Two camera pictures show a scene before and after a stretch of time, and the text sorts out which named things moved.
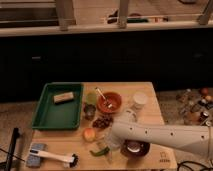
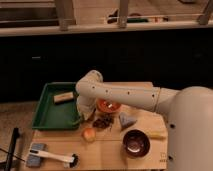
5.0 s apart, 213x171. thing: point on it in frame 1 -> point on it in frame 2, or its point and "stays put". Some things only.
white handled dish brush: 69,162 stays put
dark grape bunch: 103,121 stays put
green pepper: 102,152 -> 77,121
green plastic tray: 60,106 stays put
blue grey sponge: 33,160 stays put
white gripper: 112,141 -> 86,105
